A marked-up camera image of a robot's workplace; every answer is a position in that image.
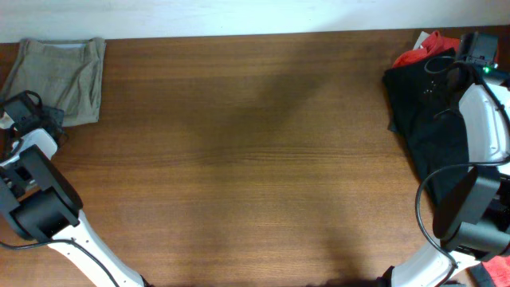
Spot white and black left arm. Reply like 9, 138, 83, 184
1, 90, 149, 287

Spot khaki shorts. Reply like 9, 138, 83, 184
1, 37, 107, 127

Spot black garment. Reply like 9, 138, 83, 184
382, 49, 469, 181

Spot red garment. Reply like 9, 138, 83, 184
393, 30, 461, 68

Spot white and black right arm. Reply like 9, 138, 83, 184
375, 32, 509, 286

